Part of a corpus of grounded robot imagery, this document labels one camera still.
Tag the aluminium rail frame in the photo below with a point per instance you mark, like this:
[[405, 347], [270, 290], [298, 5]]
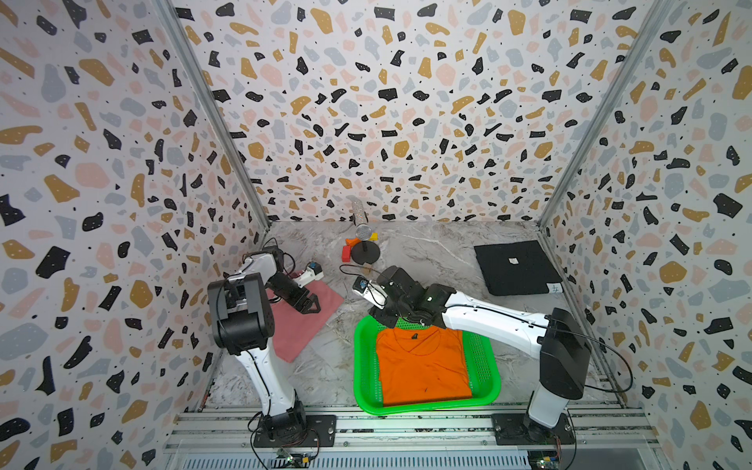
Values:
[[588, 436]]

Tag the black folded t-shirt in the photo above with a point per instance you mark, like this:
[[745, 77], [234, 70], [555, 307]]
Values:
[[517, 269]]

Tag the orange block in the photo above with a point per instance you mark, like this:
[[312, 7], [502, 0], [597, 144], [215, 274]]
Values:
[[352, 241]]

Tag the green plastic basket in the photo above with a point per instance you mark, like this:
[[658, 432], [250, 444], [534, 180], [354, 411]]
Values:
[[484, 379]]

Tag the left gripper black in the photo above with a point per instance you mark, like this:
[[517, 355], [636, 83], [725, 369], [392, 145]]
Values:
[[303, 307]]

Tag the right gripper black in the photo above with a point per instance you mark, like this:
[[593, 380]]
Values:
[[377, 315]]

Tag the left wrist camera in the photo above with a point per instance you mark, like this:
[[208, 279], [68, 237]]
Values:
[[313, 272]]

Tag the orange t-shirt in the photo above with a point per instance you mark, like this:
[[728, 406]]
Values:
[[422, 366]]

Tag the red block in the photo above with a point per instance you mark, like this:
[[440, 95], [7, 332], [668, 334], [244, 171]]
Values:
[[346, 254]]

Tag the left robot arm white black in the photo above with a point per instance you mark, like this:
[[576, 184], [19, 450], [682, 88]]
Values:
[[243, 324]]

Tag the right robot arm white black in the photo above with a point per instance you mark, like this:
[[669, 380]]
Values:
[[556, 340]]

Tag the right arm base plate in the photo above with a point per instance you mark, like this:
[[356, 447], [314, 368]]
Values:
[[533, 430]]

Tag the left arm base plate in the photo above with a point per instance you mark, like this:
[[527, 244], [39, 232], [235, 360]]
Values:
[[315, 431]]

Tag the pink t-shirt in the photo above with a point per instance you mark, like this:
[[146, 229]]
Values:
[[293, 330]]

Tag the black round disc stand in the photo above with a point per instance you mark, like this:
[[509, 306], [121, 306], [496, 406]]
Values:
[[365, 252]]

